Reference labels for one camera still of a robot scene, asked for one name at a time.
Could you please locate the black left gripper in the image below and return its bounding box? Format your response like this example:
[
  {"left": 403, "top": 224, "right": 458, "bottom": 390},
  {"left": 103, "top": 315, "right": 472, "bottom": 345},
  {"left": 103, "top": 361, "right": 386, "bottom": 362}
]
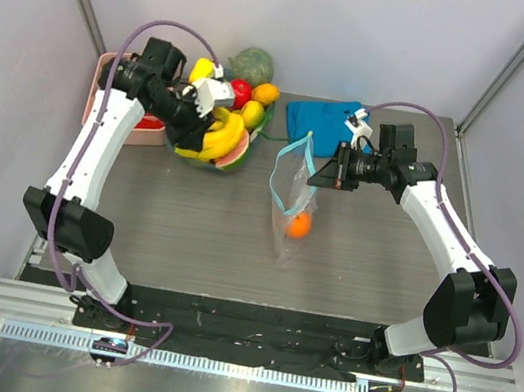
[{"left": 144, "top": 81, "right": 221, "bottom": 154}]

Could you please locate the yellow banana bunch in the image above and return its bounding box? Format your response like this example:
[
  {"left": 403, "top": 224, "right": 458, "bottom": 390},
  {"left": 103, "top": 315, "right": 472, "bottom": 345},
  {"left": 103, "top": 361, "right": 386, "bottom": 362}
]
[{"left": 174, "top": 107, "right": 246, "bottom": 162}]

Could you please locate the clear zip top bag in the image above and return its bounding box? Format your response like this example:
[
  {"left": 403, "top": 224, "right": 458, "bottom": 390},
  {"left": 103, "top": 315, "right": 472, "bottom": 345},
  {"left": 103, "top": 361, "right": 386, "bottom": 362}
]
[{"left": 268, "top": 137, "right": 317, "bottom": 263}]

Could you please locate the orange fruit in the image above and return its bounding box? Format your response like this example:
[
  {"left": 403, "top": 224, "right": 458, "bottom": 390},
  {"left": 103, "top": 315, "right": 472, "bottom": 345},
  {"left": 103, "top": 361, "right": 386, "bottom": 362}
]
[{"left": 285, "top": 211, "right": 313, "bottom": 240}]

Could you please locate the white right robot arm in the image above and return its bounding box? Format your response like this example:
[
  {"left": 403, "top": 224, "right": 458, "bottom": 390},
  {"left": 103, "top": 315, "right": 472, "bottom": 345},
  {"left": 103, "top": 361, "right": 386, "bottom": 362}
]
[{"left": 308, "top": 109, "right": 517, "bottom": 375}]

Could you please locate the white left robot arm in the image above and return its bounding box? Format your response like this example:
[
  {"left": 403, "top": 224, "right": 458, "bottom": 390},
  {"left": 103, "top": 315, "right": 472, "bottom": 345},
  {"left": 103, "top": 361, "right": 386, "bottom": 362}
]
[{"left": 22, "top": 38, "right": 234, "bottom": 332}]

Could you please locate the green fruit basket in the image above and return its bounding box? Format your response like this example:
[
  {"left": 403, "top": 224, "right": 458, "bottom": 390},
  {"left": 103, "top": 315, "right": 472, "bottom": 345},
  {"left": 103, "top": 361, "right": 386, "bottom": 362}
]
[{"left": 182, "top": 103, "right": 274, "bottom": 172}]

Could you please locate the watermelon slice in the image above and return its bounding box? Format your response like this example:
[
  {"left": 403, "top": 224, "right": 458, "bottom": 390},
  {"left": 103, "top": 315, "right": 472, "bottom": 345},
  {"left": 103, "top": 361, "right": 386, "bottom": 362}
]
[{"left": 214, "top": 131, "right": 250, "bottom": 171}]

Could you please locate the blue folded cloth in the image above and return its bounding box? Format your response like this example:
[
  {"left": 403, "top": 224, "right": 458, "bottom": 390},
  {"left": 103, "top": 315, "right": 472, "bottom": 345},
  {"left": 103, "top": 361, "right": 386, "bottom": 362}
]
[{"left": 281, "top": 101, "right": 364, "bottom": 159}]

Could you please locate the pink organizer tray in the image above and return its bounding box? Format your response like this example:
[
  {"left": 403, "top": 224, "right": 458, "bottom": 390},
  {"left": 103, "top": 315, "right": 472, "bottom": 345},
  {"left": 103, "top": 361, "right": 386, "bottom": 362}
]
[{"left": 81, "top": 52, "right": 166, "bottom": 147}]

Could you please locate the yellow lemon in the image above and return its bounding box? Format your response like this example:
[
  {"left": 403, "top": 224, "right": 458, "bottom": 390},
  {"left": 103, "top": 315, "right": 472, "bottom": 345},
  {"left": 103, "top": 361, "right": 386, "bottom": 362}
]
[{"left": 238, "top": 100, "right": 265, "bottom": 131}]

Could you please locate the yellow bell pepper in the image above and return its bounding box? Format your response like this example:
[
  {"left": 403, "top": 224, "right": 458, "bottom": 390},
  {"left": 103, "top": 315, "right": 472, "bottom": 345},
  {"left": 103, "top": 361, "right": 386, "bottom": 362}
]
[{"left": 188, "top": 57, "right": 217, "bottom": 84}]

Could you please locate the red apple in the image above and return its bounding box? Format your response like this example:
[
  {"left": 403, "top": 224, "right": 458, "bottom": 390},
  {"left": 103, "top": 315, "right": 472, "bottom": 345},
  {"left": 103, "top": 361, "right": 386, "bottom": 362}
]
[{"left": 230, "top": 78, "right": 253, "bottom": 110}]

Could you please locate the orange yellow mango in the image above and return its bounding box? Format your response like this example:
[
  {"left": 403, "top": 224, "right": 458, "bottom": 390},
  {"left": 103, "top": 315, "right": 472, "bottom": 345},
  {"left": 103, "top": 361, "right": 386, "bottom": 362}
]
[{"left": 252, "top": 83, "right": 280, "bottom": 106}]

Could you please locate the green melon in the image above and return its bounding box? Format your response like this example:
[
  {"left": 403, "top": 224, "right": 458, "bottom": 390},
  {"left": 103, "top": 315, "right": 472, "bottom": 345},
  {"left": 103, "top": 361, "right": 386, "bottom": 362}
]
[{"left": 228, "top": 47, "right": 274, "bottom": 87}]

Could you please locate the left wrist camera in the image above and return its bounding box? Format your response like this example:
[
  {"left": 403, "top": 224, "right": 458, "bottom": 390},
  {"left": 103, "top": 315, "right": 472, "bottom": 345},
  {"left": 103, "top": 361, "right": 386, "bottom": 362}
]
[{"left": 182, "top": 63, "right": 235, "bottom": 119}]

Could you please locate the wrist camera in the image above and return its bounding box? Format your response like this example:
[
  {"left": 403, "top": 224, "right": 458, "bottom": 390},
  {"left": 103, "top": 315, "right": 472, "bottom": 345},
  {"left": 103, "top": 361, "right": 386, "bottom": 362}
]
[
  {"left": 182, "top": 63, "right": 235, "bottom": 119},
  {"left": 345, "top": 108, "right": 373, "bottom": 151}
]

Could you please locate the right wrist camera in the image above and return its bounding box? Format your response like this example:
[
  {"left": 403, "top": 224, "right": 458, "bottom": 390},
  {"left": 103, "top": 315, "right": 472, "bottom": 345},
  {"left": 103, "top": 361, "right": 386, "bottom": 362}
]
[{"left": 345, "top": 108, "right": 373, "bottom": 151}]

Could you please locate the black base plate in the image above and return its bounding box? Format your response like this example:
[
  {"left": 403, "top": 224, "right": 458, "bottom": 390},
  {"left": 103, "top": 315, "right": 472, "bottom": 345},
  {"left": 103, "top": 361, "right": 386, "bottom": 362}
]
[{"left": 10, "top": 259, "right": 433, "bottom": 392}]

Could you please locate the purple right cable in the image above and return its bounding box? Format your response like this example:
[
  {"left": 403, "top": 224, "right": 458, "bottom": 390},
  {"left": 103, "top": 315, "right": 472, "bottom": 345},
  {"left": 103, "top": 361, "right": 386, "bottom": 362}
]
[{"left": 316, "top": 95, "right": 524, "bottom": 392}]

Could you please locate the white slotted cable duct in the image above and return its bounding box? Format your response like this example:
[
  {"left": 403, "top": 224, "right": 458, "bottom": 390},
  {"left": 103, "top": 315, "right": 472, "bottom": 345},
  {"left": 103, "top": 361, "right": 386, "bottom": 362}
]
[{"left": 0, "top": 320, "right": 369, "bottom": 392}]

